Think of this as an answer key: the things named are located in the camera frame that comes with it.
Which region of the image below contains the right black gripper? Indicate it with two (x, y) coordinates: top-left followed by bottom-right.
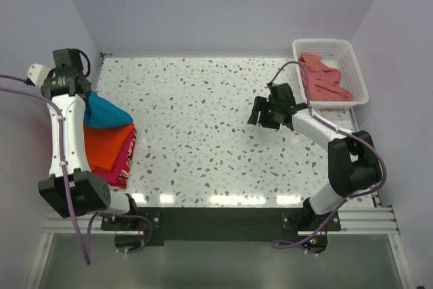
(247, 96), (280, 130)

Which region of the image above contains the blue t shirt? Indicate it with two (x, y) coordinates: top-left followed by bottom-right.
(84, 91), (133, 129)

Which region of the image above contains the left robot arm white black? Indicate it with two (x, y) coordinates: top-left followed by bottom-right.
(38, 49), (140, 229)

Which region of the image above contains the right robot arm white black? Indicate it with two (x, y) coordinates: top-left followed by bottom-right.
(248, 83), (385, 230)

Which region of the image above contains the orange folded t shirt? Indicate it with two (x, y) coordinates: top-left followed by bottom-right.
(84, 123), (135, 171)

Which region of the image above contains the salmon pink t shirt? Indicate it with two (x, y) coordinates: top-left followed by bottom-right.
(298, 53), (354, 102)

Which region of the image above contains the white plastic basket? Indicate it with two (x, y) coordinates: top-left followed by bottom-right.
(292, 39), (369, 110)

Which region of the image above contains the magenta folded t shirt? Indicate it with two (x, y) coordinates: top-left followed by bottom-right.
(95, 128), (137, 190)

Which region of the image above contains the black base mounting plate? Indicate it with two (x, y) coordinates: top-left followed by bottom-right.
(101, 207), (342, 254)

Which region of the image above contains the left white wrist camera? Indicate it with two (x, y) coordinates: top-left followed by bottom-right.
(27, 64), (51, 87)

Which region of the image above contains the aluminium rail frame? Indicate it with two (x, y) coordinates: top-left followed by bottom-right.
(43, 207), (400, 235)

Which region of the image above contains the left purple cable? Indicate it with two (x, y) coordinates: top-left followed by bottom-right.
(0, 74), (152, 266)

